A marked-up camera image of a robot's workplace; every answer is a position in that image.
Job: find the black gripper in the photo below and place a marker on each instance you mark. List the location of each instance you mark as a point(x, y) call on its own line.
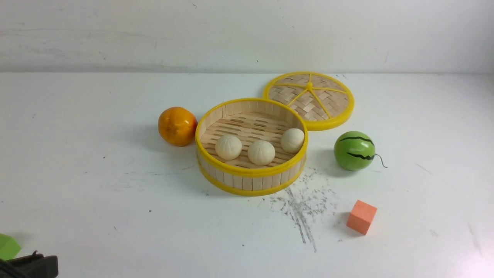
point(35, 265)

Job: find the white toy bun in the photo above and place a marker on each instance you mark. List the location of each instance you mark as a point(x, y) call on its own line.
point(228, 147)
point(292, 140)
point(261, 152)

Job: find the yellow bamboo steamer tray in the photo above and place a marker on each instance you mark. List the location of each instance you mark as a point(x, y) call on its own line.
point(250, 120)

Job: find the yellow bamboo steamer lid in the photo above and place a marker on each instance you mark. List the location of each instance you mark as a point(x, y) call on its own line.
point(323, 102)

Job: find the green foam block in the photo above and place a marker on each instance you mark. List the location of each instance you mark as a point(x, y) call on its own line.
point(9, 247)

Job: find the orange toy fruit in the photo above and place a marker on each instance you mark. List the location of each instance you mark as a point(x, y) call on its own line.
point(177, 126)

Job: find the orange foam cube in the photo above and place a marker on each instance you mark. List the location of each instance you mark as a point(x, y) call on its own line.
point(361, 217)

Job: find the green toy watermelon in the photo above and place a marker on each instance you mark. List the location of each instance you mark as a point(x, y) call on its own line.
point(355, 151)

